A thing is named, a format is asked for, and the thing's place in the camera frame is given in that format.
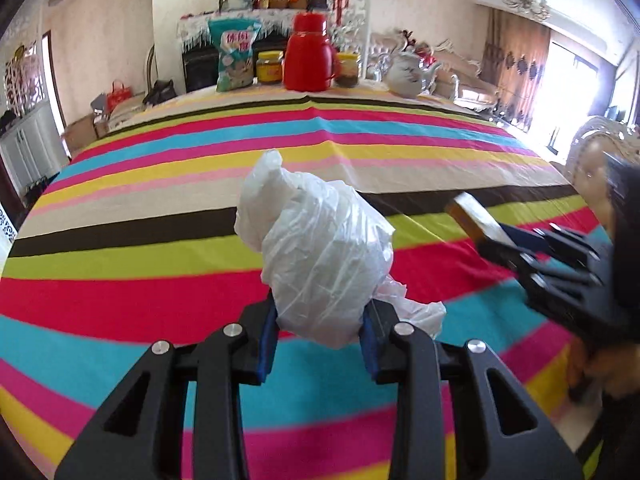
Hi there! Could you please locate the dark contents glass jar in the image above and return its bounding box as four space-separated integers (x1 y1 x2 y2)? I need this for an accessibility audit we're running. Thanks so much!
334 52 360 88

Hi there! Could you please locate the red handbag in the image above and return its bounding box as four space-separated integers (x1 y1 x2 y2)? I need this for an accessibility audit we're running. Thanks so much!
106 79 134 114

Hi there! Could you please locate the white plastic bag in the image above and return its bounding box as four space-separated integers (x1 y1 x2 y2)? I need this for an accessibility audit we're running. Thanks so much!
234 150 446 349

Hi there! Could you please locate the brown curtain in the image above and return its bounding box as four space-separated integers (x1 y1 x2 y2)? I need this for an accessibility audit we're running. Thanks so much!
480 9 551 130

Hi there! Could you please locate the cream ornate sofa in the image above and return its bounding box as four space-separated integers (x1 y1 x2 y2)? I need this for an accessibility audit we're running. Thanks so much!
367 30 498 112

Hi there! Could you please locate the low white shoe cabinet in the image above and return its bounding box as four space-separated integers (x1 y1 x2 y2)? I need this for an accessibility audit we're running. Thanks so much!
1 101 70 198

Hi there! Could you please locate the black piano with lace cover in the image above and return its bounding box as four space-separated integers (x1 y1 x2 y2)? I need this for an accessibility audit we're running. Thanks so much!
176 8 333 94

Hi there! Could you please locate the white floral teapot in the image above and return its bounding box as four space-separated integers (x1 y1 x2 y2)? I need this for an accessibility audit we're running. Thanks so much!
384 52 442 99

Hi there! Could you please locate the chandelier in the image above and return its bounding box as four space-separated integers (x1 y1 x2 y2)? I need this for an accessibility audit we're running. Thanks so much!
501 0 551 22

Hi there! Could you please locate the right beige tufted chair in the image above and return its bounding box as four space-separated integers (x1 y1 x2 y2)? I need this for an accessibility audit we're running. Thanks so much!
563 116 639 235

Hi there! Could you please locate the small brown box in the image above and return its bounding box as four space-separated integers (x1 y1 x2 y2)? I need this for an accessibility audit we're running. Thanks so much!
445 192 518 252

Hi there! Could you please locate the wicker basket on piano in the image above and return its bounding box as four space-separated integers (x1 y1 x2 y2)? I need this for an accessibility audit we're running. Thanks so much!
253 0 307 10

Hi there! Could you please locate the yellow lid jar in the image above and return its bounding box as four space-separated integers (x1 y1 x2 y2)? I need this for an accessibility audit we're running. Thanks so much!
256 51 283 84

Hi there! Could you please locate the right hand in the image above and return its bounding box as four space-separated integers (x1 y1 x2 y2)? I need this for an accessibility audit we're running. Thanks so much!
566 338 639 399

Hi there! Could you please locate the green snack bag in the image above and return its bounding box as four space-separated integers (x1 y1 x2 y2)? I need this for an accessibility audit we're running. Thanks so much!
208 18 262 92

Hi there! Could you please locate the red thermos jug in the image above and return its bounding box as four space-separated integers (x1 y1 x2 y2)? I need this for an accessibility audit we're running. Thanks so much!
283 12 338 92

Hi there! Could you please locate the cardboard box on floor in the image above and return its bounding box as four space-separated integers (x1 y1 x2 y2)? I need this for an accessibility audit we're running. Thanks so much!
62 114 108 157

